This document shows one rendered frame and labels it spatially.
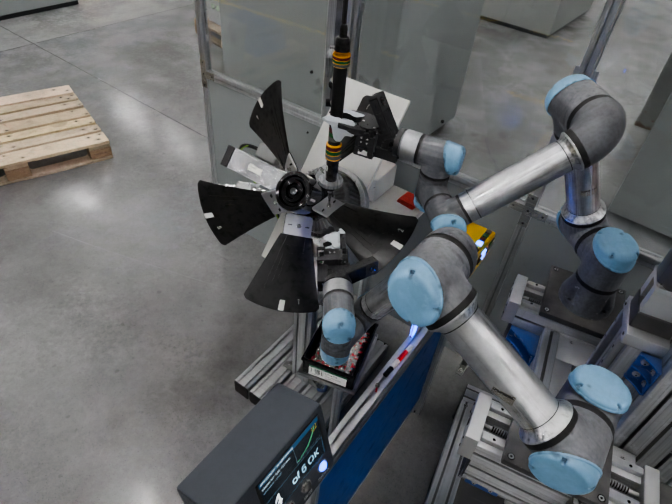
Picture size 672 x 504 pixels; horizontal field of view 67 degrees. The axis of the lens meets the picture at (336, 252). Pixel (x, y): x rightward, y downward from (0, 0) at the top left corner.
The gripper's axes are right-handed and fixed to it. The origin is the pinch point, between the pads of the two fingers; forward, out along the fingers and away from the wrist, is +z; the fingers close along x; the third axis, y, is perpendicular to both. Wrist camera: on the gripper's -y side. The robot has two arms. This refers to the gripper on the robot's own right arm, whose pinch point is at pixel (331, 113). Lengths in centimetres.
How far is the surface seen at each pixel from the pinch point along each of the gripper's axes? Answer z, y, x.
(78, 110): 267, 135, 136
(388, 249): -23.9, 29.9, -7.9
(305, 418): -29, 22, -67
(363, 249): -17.7, 30.6, -10.7
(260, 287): 9, 49, -22
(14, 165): 247, 136, 62
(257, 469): -27, 22, -79
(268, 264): 8.6, 43.8, -17.0
